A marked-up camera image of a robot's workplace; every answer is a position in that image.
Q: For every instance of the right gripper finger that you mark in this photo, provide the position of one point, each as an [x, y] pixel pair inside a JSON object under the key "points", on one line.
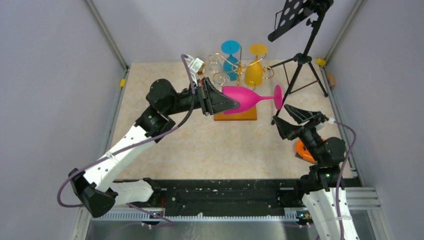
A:
{"points": [[287, 130], [301, 115]]}

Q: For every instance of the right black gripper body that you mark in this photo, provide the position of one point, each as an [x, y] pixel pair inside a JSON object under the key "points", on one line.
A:
{"points": [[307, 128]]}

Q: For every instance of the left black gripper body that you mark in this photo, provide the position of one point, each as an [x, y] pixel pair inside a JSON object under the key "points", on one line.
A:
{"points": [[202, 96]]}

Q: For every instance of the clear glass front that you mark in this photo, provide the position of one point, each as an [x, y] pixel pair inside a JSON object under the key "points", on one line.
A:
{"points": [[219, 80]]}

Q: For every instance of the magenta wine glass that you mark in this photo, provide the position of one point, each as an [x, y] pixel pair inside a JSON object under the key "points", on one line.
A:
{"points": [[248, 98]]}

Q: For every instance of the yellow wine glass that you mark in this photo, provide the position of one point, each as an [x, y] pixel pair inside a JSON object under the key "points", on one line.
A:
{"points": [[253, 75]]}

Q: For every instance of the clear wine glass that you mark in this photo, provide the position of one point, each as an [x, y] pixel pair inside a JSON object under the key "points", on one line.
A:
{"points": [[140, 106]]}

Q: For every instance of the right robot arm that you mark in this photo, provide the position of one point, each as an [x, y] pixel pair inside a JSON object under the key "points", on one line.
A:
{"points": [[321, 191]]}

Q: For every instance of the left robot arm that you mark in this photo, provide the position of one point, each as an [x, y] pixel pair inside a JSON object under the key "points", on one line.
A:
{"points": [[168, 110]]}

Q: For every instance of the blue wine glass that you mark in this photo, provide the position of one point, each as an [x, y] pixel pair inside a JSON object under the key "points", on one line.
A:
{"points": [[229, 66]]}

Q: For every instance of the colourful toy car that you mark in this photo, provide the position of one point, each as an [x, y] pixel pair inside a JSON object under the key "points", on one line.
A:
{"points": [[201, 71]]}

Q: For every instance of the clear hanging glass back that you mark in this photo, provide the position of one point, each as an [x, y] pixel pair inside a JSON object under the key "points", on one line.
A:
{"points": [[213, 64]]}

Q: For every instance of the orange tape dispenser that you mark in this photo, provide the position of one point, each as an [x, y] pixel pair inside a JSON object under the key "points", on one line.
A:
{"points": [[302, 153]]}

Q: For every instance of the yellow corner clamp right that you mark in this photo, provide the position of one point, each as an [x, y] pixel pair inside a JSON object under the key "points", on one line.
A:
{"points": [[321, 62]]}

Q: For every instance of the black music stand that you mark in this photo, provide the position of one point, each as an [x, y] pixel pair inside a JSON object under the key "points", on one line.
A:
{"points": [[294, 12]]}

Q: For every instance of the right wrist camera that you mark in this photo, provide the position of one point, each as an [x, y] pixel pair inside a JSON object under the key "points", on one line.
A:
{"points": [[323, 123]]}

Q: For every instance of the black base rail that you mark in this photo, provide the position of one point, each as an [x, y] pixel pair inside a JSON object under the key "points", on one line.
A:
{"points": [[222, 197]]}

